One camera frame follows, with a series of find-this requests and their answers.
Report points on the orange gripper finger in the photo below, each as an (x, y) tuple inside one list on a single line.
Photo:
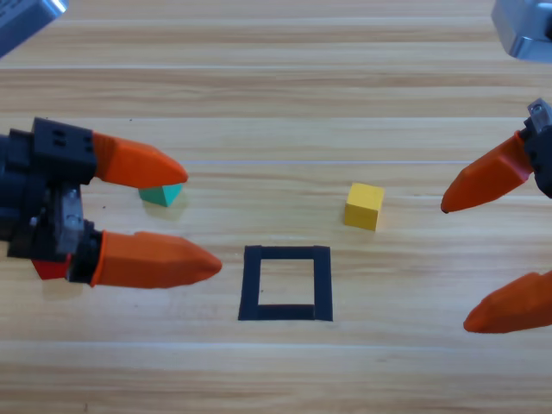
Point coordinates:
[(159, 263), (513, 306)]

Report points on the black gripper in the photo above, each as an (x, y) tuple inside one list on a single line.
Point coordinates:
[(541, 146), (39, 194)]

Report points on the green wooden cube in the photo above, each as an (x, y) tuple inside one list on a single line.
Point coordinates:
[(166, 195)]

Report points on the red wooden cube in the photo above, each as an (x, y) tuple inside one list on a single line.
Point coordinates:
[(49, 271)]

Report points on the yellow wooden cube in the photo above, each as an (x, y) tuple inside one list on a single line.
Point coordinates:
[(364, 209)]

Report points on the black tape square outline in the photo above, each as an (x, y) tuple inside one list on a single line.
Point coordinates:
[(250, 280)]

